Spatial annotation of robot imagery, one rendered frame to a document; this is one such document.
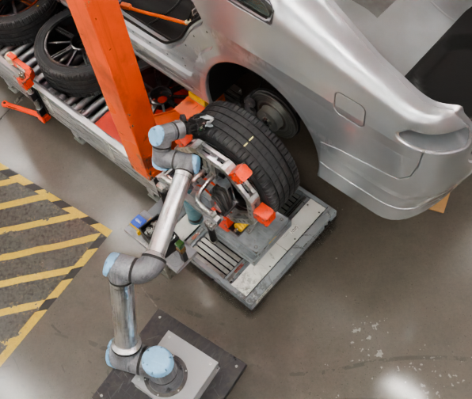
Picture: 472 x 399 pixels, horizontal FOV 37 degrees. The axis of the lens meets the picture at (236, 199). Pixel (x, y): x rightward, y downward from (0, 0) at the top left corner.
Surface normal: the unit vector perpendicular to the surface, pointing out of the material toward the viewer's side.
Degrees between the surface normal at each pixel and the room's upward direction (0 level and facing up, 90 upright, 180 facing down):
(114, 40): 90
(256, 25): 78
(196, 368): 0
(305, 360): 0
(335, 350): 0
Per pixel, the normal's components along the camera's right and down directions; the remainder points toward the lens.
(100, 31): 0.75, 0.54
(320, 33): -0.38, 0.07
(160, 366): 0.00, -0.47
